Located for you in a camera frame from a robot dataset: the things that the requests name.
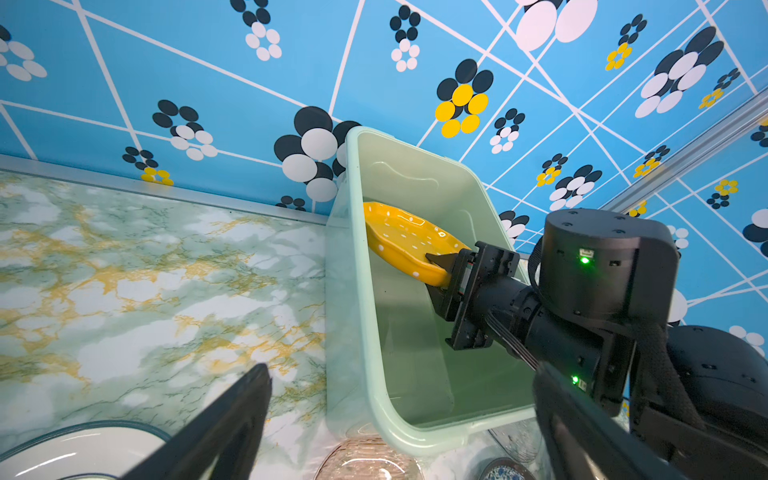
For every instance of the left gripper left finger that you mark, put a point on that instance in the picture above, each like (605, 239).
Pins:
(222, 442)

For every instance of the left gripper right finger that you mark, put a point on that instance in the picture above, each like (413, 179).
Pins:
(577, 434)

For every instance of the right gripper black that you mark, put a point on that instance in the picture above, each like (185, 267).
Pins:
(484, 301)

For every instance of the yellow scalloped dotted plate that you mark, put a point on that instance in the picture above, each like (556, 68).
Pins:
(405, 241)

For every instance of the white plate teal emblem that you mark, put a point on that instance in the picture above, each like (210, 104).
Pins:
(93, 450)

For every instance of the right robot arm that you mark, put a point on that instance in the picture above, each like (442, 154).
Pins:
(617, 390)

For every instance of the clear glass plate near bin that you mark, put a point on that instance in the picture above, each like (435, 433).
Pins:
(521, 440)

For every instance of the light green plastic bin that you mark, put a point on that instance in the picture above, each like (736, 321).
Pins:
(389, 370)

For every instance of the blue floral ceramic plate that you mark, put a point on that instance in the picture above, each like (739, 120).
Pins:
(505, 469)

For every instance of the pink glass plate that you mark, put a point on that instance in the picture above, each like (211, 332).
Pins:
(368, 458)

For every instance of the right aluminium corner post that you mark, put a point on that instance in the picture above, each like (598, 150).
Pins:
(711, 142)

